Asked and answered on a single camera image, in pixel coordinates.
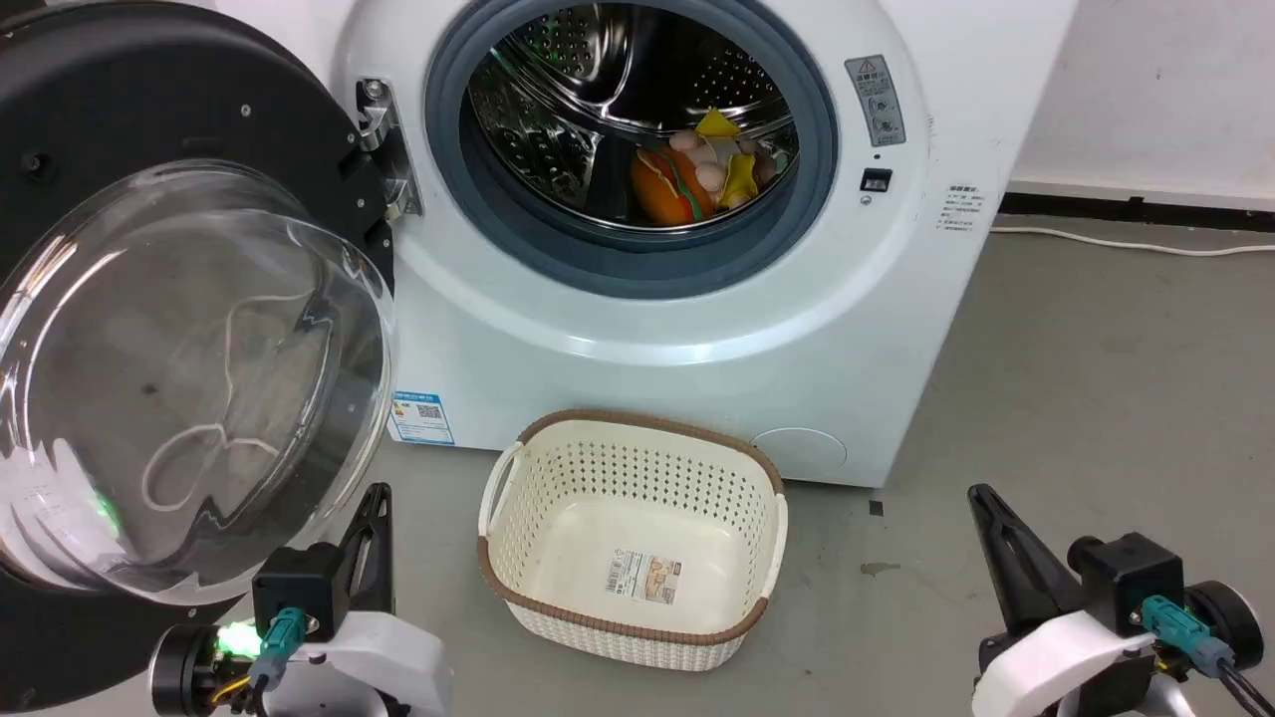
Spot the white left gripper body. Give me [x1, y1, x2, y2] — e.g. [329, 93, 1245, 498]
[284, 609, 455, 717]

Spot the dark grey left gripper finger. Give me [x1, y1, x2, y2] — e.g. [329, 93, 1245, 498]
[337, 483, 395, 616]

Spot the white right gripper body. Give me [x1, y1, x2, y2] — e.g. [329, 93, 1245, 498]
[971, 609, 1158, 717]

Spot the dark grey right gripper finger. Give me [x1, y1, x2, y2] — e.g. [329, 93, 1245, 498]
[967, 484, 1085, 640]

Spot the white front-load washing machine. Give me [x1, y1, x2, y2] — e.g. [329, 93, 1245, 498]
[214, 0, 1082, 489]

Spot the metal door hinge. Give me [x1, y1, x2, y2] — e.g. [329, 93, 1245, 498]
[354, 78, 425, 221]

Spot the black washer door, glass bowl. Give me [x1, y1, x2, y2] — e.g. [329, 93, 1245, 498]
[0, 0, 399, 713]

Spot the blue white energy label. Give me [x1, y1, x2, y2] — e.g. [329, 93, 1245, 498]
[388, 390, 456, 447]

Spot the cream laundry basket, brown rim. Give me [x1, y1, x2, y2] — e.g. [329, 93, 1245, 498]
[476, 408, 790, 673]

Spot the round white filter cover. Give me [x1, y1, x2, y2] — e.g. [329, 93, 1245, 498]
[750, 428, 849, 475]

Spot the paper product label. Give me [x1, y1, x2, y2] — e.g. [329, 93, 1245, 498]
[606, 548, 684, 607]

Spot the small printed text sticker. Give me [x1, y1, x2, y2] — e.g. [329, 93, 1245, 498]
[936, 184, 988, 236]

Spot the black baseboard strip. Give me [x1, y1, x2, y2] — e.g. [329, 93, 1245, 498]
[999, 191, 1275, 235]

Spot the orange plush burger toy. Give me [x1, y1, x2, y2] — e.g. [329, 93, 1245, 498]
[630, 147, 717, 227]

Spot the yellow cloth toy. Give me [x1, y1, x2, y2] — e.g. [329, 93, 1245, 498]
[694, 108, 760, 209]

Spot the grey warning sticker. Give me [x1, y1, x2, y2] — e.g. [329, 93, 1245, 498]
[845, 55, 907, 148]

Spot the pale pink doll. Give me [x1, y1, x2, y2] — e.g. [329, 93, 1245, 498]
[669, 129, 790, 196]

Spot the perforated steel drum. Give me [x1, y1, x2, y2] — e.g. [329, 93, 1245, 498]
[460, 0, 801, 233]

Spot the left teal plug cable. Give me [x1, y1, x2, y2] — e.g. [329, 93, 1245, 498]
[211, 606, 307, 710]

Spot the teal plug cable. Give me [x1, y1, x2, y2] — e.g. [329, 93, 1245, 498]
[211, 606, 307, 710]
[1142, 595, 1275, 716]

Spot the right teal plug cable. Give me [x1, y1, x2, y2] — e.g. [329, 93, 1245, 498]
[1142, 595, 1275, 716]

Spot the white floor cable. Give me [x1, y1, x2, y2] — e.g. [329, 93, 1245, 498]
[989, 224, 1275, 259]

